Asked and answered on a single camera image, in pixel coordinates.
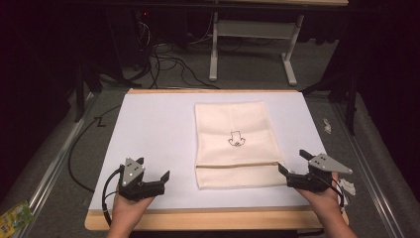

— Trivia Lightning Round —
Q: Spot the person's right hand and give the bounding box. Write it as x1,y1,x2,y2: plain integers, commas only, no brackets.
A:
296,172,345,221

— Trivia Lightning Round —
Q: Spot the green yellow packet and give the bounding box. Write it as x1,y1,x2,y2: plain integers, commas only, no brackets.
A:
0,200,36,237

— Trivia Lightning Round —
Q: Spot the metal floor rail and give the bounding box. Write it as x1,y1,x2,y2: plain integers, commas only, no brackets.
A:
14,92,96,238
331,102,408,238

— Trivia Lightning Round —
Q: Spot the tangle of black cables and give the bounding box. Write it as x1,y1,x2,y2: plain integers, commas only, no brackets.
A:
137,13,221,90

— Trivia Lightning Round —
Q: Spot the cream cloth bag with print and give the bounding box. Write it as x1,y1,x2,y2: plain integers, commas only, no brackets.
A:
193,100,287,190

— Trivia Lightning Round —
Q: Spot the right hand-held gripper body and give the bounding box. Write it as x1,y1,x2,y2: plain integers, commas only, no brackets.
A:
286,153,354,193

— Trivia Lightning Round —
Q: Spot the crumpled white paper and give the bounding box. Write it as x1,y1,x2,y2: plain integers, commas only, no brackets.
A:
338,178,357,196

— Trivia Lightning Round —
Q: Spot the black stand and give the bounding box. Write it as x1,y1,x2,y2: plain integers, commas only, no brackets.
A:
72,59,104,123
300,65,361,137

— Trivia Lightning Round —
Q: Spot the white table mat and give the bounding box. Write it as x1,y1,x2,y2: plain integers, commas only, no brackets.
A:
88,91,328,211

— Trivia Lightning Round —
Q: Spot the black floor cable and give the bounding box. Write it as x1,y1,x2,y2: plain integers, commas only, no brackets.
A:
67,104,122,193

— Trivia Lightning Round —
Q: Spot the white metal desk frame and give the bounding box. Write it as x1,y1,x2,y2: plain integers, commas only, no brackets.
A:
208,11,305,87

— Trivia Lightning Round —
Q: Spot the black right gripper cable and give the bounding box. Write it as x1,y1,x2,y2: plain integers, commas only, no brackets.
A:
316,175,347,212

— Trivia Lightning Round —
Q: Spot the person's left hand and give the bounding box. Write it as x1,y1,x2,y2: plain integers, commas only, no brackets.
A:
110,193,156,231

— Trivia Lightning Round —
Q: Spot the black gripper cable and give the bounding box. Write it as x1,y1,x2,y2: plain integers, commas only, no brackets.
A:
316,175,347,212
101,165,125,228

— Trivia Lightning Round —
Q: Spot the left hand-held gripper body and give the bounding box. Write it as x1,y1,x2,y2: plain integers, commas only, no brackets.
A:
118,158,166,202

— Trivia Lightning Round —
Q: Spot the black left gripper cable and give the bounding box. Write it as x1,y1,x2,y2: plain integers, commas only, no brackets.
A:
101,165,125,228

